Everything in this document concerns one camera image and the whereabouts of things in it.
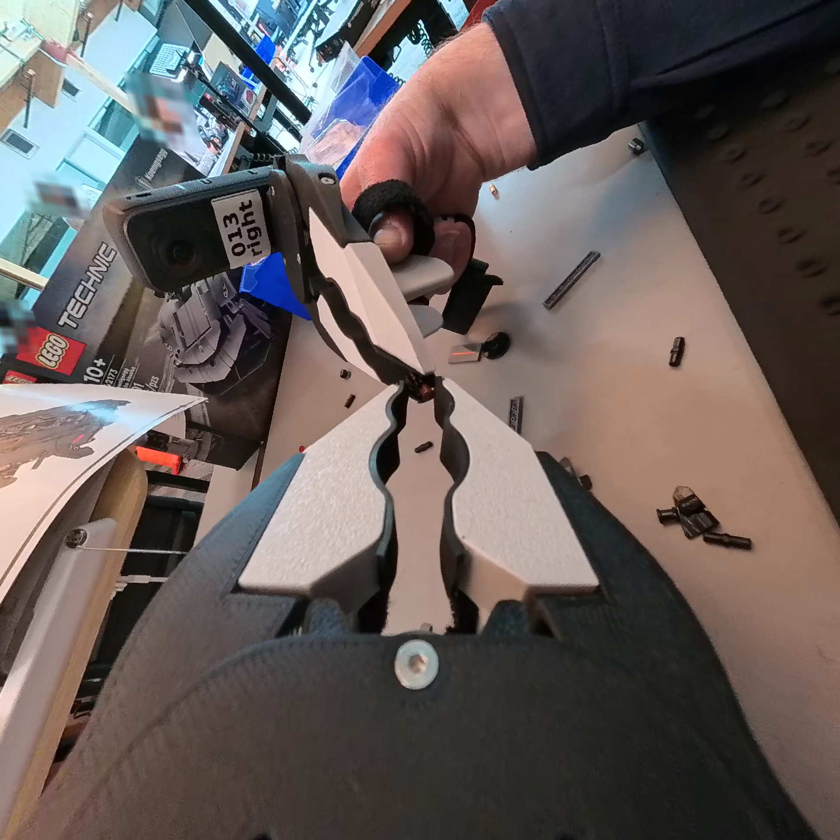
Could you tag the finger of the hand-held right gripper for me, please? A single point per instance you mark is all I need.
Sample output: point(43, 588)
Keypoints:
point(380, 295)
point(331, 328)

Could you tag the white book stand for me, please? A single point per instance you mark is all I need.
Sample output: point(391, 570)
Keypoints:
point(39, 623)

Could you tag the open instruction book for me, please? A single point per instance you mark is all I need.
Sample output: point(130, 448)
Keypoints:
point(65, 446)

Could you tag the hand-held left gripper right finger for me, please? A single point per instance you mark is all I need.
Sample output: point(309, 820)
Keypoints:
point(518, 518)

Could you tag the black lego connector assembly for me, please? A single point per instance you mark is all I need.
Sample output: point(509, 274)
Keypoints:
point(686, 512)

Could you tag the black lego disc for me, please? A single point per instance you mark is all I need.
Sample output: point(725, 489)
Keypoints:
point(497, 343)

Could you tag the dark grey flat lego beam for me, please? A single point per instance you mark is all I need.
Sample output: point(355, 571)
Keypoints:
point(572, 279)

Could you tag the black dimpled fabric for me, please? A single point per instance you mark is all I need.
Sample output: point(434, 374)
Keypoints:
point(754, 262)

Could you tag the long black lego pin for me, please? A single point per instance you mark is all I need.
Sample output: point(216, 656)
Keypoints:
point(727, 540)

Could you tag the grey lego wedge piece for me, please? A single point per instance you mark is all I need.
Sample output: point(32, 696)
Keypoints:
point(581, 479)

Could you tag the blue plastic bin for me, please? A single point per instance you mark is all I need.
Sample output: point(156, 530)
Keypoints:
point(269, 289)

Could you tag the long grey studded lego plate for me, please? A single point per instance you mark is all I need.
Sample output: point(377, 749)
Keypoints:
point(515, 413)

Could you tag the person's right forearm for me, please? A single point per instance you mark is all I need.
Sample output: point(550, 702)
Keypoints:
point(656, 65)

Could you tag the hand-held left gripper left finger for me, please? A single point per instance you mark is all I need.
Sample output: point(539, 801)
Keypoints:
point(308, 518)

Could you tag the person's right hand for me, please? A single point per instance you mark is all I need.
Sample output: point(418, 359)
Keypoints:
point(446, 131)

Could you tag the black lego set box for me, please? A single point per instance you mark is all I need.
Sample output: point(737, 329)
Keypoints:
point(197, 367)

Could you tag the grey lego tile red stripe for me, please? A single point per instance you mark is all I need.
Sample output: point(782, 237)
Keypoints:
point(467, 352)

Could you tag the clear plastic parts bags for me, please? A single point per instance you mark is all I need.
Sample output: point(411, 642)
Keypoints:
point(334, 141)

